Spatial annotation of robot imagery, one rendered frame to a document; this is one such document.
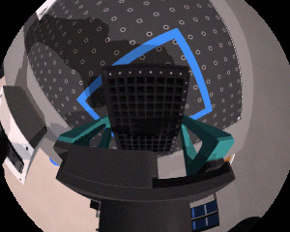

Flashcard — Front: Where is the blue tape outline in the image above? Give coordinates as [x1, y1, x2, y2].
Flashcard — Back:
[77, 28, 213, 120]

